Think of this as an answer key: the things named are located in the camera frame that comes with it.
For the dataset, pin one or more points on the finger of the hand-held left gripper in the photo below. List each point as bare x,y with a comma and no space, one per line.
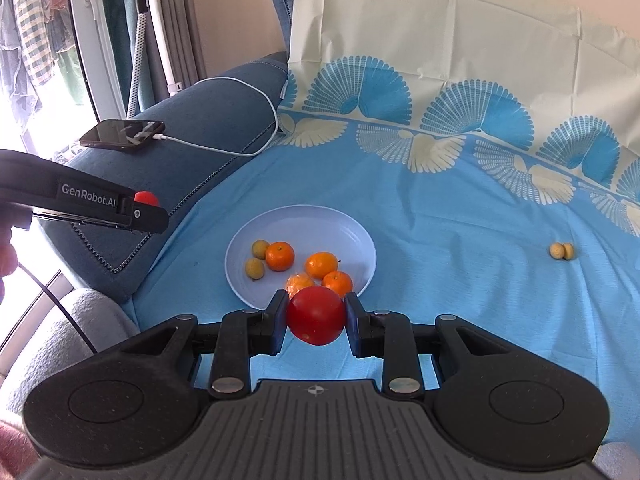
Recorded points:
150,217

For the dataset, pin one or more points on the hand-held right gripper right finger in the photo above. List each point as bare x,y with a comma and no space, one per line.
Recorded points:
356,325

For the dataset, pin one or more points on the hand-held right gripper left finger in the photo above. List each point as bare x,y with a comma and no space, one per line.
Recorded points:
277,322

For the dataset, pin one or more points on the red tomato with green stem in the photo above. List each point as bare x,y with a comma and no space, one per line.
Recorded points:
147,196

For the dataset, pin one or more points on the red cherry tomato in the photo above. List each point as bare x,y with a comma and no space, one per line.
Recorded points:
316,316

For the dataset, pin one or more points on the glossy orange mandarin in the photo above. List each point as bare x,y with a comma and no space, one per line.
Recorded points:
299,284

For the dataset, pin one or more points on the small orange mandarin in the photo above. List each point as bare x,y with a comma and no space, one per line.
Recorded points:
279,256
321,265
338,282

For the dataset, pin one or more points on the white round plate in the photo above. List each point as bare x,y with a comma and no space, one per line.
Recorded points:
310,230

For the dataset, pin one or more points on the person's left hand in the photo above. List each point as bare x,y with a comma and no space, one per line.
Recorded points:
6,255

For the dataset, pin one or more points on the black smartphone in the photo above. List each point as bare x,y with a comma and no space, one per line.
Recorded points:
120,135

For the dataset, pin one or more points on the blue fabric sofa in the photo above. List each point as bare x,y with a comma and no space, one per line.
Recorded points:
215,110

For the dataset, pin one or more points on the blue denim garment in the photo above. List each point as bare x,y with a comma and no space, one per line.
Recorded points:
12,60

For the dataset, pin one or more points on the blue and white printed cloth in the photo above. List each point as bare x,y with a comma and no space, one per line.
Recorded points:
450,210

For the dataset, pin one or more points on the grey fleece cushion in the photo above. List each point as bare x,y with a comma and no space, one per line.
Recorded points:
40,340

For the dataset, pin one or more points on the black pole with patterned sleeve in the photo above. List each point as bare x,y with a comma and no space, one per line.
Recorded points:
139,50

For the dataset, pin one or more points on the plaid shirt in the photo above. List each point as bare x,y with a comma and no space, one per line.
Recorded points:
32,20

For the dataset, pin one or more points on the grey curtain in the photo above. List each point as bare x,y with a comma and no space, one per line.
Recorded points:
182,15

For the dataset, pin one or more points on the pink cloth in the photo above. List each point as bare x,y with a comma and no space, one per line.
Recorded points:
12,445

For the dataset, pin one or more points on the grey cloth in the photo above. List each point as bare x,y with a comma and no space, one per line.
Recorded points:
620,460

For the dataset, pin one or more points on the white door frame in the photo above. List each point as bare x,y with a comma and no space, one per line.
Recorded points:
82,35

